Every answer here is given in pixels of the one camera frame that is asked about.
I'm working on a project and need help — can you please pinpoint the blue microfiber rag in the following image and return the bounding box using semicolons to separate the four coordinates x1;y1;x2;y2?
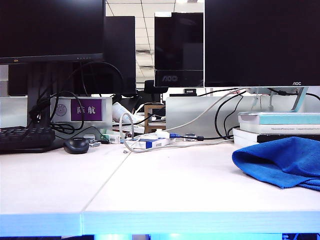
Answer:
231;136;320;192

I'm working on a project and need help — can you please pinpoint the white power adapter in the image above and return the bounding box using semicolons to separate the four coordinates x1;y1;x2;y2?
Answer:
155;128;171;139

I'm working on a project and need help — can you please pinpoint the small wooden shelf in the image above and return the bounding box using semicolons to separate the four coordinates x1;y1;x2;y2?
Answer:
144;104;166;134

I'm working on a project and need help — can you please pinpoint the blue white medicine box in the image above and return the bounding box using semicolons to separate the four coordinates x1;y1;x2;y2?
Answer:
124;136;177;150

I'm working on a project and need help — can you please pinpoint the wide silver partition panel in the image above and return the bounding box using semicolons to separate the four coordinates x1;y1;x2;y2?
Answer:
165;96;320;138

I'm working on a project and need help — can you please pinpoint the black office chair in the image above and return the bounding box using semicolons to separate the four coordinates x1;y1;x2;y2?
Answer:
144;79;169;101

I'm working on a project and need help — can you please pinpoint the green white small box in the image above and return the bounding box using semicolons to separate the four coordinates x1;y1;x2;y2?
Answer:
101;132;121;145

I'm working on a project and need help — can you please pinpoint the purple acrylic name sign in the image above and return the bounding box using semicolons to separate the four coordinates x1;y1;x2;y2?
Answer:
49;96;113;130

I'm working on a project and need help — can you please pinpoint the glossy black AOC monitor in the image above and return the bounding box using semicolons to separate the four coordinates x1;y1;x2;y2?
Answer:
154;12;205;88

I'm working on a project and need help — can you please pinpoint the black computer mouse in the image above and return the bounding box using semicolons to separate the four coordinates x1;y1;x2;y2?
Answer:
62;137;90;155

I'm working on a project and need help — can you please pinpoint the white spine book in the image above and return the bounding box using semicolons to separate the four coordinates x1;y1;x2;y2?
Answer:
238;123;320;135

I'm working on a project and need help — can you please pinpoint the large silver-edged AOC monitor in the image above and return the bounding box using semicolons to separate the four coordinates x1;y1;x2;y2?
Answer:
204;0;320;88

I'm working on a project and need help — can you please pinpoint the teal covered book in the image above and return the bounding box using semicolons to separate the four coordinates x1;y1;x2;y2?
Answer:
237;111;320;126

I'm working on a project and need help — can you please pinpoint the black monitor stand column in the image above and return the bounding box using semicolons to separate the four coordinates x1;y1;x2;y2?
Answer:
26;62;52;128

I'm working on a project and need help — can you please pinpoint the silver teal monitor stand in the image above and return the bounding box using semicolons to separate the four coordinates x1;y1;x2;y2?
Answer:
246;87;311;112

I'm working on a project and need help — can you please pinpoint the black monitor with thin bezel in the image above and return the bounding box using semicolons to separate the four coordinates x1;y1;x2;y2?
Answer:
0;0;105;65

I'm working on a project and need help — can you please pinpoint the black keyboard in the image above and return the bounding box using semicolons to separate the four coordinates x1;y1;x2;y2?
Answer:
0;126;56;154

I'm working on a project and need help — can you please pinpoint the thick light grey cable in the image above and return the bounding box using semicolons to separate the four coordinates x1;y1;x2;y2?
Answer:
166;87;248;132

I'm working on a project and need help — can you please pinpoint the white looped cable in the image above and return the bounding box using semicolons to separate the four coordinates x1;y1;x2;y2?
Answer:
119;112;235;154

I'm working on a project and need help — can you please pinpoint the black cable with ferrite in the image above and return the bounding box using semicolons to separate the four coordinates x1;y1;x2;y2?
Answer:
184;134;235;141

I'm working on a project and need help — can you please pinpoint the black curved monitor cable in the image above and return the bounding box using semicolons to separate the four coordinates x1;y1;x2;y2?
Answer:
215;91;247;140

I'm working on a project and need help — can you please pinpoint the black tangled cable loop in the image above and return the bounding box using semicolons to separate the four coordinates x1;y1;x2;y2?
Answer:
28;91;85;136

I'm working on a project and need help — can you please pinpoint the black cable under monitor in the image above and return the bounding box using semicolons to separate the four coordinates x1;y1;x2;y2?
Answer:
266;87;320;103

